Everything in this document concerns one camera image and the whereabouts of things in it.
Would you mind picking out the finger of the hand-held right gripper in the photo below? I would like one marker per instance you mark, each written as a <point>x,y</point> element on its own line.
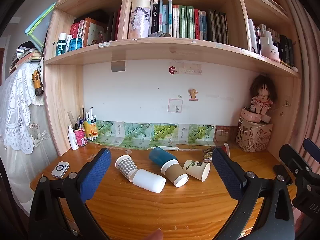
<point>291,156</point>
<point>312,148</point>

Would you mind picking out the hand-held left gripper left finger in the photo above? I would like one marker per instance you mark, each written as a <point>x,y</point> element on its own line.
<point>96,175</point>

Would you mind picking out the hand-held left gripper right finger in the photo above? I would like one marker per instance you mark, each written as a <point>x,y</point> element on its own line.
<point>228,176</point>

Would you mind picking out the grey checkered paper cup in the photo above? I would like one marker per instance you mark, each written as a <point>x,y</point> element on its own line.
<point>125,167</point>

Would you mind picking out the leaf print paper cup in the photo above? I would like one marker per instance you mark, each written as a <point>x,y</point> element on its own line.
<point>197,168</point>

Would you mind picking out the brown paper cup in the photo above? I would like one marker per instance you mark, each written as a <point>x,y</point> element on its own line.
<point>175,175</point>

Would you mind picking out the white plastic cup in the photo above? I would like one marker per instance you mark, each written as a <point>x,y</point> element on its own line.
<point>149,180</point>

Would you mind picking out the blue plastic cup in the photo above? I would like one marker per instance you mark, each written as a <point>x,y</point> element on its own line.
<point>161,156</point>

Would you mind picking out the row of upright books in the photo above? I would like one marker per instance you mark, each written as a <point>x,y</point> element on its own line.
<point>190,21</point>

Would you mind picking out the person's left hand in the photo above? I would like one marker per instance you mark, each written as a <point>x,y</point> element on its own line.
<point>154,235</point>

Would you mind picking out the black phone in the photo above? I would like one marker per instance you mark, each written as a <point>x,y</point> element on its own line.
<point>283,171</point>

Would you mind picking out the golden snack wrapper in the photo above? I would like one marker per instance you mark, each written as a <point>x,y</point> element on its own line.
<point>208,154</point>

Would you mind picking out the small white electronic device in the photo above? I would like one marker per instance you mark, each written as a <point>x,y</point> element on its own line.
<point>60,169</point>

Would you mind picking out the red pen holder can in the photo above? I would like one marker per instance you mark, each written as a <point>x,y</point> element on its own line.
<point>80,136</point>

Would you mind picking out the letter print bag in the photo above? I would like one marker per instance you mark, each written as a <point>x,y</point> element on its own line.
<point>253,137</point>

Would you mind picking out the white spray bottle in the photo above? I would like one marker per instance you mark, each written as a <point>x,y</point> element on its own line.
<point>73,138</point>

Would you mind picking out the brown packet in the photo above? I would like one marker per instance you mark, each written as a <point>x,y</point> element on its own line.
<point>223,133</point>

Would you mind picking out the orange print carton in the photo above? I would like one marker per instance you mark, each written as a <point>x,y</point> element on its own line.
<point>90,129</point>

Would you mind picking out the pink round box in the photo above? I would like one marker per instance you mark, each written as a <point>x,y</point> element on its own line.
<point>250,116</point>

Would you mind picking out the row of green leaf packets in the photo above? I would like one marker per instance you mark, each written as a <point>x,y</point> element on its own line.
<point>150,133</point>

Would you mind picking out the brown-haired cloth doll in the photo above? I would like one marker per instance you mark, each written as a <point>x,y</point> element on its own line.
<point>263,92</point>

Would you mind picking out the white lace cloth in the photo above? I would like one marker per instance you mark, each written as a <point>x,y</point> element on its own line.
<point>17,110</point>

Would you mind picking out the white lotion bottle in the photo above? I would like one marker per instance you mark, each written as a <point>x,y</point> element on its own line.
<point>271,48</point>

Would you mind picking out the row of dark books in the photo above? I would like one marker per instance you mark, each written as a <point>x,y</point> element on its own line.
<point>281,45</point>

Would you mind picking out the grey tape patch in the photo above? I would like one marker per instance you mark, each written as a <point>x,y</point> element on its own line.
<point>117,66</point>

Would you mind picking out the tall white bottle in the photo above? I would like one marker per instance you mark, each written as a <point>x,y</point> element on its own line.
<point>252,35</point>

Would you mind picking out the short teal jar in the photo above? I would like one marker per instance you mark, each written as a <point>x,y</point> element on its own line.
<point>75,44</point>

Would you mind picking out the tall teal bottle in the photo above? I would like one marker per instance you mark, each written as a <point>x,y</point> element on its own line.
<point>61,45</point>

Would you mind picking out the wooden bookshelf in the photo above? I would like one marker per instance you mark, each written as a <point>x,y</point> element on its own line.
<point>160,52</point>

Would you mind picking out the stack of books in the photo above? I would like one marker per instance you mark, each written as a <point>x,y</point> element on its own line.
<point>23,57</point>

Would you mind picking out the red books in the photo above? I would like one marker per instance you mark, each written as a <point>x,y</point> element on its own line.
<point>78,31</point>

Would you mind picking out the green framed board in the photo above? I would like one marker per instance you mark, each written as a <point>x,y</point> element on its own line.
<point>40,27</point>

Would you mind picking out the white rolled scroll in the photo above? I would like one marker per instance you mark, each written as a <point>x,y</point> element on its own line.
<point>139,17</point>

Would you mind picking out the pink square wall sticker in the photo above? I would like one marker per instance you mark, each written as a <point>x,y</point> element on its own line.
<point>175,105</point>

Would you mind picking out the orange character wall sticker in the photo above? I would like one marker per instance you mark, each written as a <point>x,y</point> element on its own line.
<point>193,94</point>

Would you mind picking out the red wall sticker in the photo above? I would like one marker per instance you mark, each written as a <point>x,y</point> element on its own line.
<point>172,70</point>

